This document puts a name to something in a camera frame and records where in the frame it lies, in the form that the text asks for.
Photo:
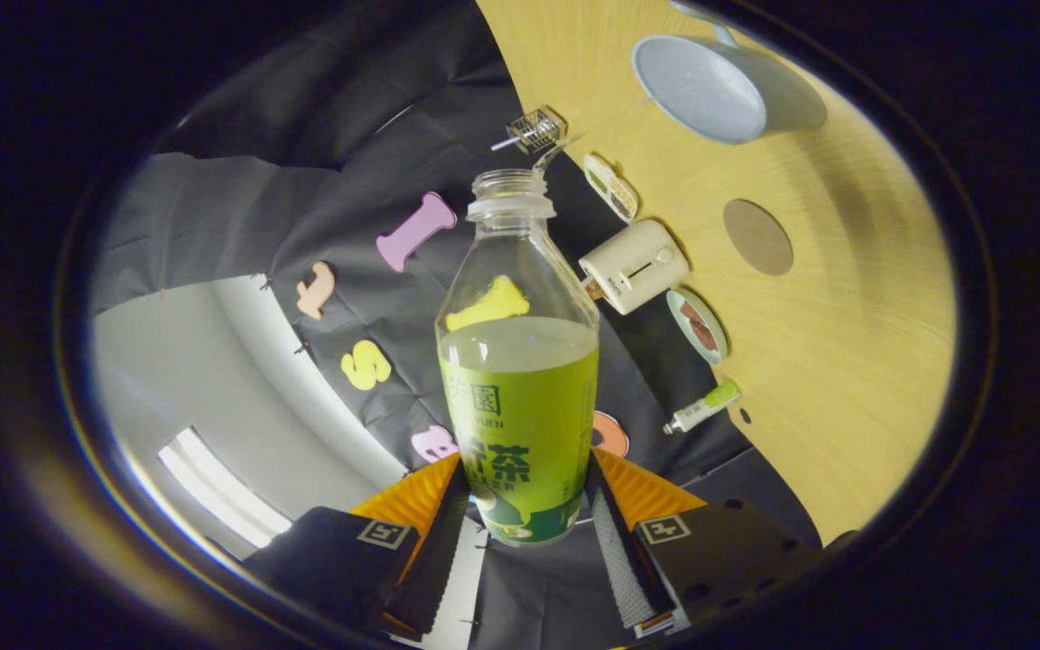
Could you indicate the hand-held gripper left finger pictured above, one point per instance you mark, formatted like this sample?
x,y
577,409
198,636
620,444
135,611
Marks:
x,y
434,569

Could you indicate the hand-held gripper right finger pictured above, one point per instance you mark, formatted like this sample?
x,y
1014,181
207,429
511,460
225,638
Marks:
x,y
619,569

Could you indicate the green label juice bottle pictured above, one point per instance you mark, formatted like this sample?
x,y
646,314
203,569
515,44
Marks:
x,y
520,406

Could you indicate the round brown coaster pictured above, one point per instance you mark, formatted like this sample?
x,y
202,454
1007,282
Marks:
x,y
757,237

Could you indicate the light blue cup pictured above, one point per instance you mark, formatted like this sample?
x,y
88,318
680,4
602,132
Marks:
x,y
710,90

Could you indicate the small white green bottle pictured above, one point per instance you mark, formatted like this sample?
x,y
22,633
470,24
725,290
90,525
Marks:
x,y
705,408

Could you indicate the ceiling light panel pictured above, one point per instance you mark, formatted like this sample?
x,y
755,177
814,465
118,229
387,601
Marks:
x,y
213,492

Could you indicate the brown food piece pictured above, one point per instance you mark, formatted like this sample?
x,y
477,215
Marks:
x,y
691,314
707,337

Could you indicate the pale green plate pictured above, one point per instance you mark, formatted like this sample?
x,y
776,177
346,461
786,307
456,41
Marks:
x,y
678,311

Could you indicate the bread slice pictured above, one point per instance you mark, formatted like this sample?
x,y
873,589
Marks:
x,y
594,289

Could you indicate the white toaster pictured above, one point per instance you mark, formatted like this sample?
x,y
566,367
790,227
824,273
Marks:
x,y
633,266

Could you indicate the wooden table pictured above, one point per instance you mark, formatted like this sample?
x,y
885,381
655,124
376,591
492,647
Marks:
x,y
845,361

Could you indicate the white divided snack tray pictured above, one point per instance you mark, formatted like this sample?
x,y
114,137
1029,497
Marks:
x,y
610,188

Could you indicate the white straw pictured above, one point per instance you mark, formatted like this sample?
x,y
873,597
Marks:
x,y
504,143

